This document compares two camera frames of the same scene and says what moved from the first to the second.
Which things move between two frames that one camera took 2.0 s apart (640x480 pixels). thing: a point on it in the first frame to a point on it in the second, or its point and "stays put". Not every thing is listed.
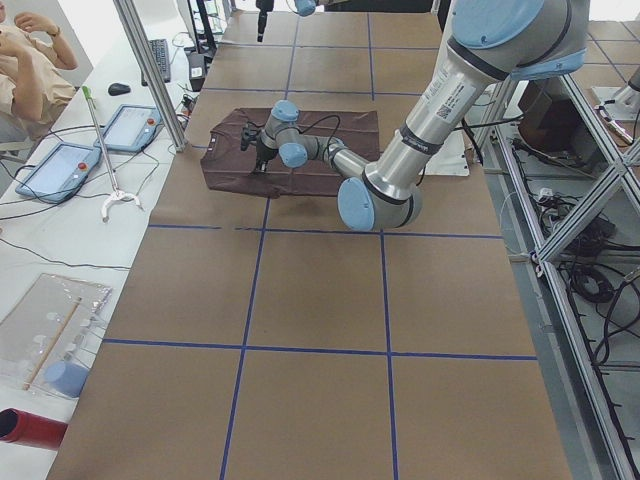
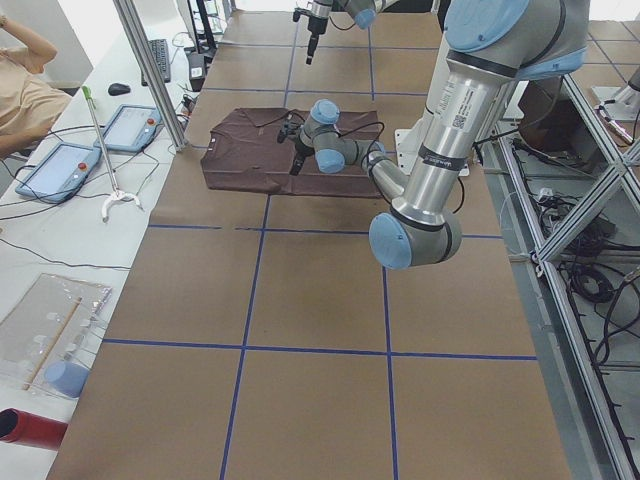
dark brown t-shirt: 229,168 stays put
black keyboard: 159,48 stays put
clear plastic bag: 46,338 stays put
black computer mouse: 117,89 stays put
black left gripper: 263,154 to 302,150
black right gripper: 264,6 to 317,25
